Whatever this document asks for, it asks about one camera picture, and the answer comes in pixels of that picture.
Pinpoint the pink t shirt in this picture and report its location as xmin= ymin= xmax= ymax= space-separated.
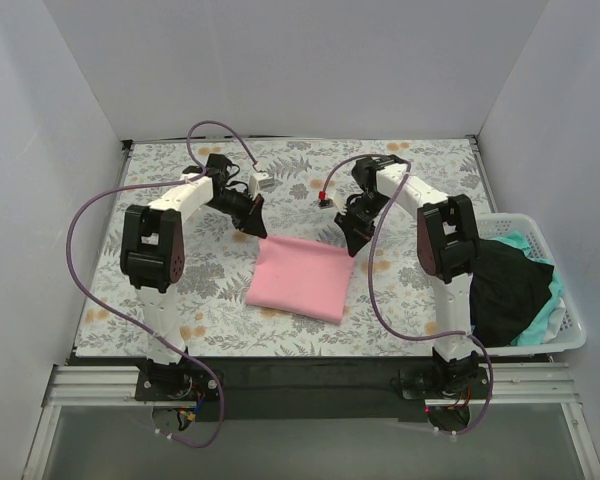
xmin=245 ymin=235 xmax=355 ymax=325

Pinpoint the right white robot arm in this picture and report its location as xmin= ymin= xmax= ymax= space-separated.
xmin=319 ymin=154 xmax=480 ymax=398

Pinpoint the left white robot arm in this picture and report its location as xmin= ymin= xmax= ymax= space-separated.
xmin=120 ymin=154 xmax=272 ymax=400

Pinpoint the floral table cloth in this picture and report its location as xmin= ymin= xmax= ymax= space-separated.
xmin=75 ymin=139 xmax=490 ymax=357

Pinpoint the black t shirt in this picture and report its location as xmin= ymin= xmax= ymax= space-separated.
xmin=470 ymin=239 xmax=553 ymax=348

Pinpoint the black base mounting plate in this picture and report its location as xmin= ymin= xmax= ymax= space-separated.
xmin=134 ymin=357 xmax=488 ymax=423

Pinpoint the teal t shirt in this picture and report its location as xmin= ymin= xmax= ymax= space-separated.
xmin=495 ymin=231 xmax=564 ymax=347

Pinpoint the white t shirt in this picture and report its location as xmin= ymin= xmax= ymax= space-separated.
xmin=543 ymin=297 xmax=567 ymax=343

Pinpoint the white plastic laundry basket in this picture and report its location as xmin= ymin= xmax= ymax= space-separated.
xmin=476 ymin=213 xmax=586 ymax=357

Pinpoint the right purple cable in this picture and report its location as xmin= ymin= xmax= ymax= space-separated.
xmin=319 ymin=156 xmax=493 ymax=435

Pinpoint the purple cable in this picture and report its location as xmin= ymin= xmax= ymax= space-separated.
xmin=65 ymin=119 xmax=261 ymax=447
xmin=319 ymin=156 xmax=493 ymax=435

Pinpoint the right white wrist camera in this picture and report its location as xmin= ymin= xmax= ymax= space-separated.
xmin=318 ymin=191 xmax=345 ymax=212

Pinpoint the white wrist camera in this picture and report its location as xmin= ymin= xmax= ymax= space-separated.
xmin=318 ymin=191 xmax=345 ymax=212
xmin=248 ymin=171 xmax=275 ymax=198

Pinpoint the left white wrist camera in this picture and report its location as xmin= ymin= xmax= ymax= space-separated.
xmin=248 ymin=171 xmax=275 ymax=198

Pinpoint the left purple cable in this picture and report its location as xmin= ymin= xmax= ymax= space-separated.
xmin=65 ymin=119 xmax=261 ymax=447

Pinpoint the aluminium frame rail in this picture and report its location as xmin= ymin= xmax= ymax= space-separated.
xmin=43 ymin=363 xmax=580 ymax=407

